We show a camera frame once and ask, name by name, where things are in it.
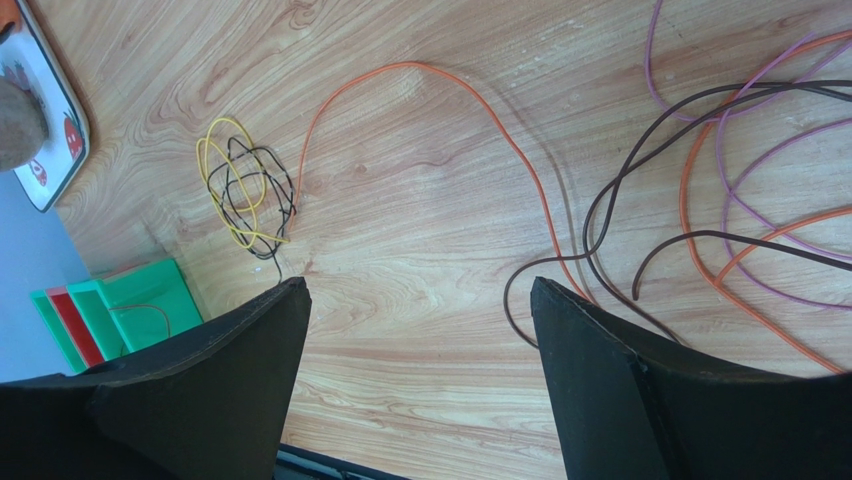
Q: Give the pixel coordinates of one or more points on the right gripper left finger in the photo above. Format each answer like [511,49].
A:
[208,403]

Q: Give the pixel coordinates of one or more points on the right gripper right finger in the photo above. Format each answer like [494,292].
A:
[629,404]

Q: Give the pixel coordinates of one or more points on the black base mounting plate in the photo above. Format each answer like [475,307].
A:
[297,463]

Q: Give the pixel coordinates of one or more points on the right green plastic bin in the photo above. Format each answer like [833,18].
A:
[136,308]

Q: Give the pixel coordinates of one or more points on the green plastic bin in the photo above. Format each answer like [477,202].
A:
[136,308]
[54,324]

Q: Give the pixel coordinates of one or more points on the left green plastic bin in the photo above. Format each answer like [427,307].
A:
[54,324]

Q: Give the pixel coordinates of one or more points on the beige ceramic bowl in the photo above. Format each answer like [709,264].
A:
[24,128]

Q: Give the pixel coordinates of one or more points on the strawberry pattern white tray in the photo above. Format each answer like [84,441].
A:
[29,63]

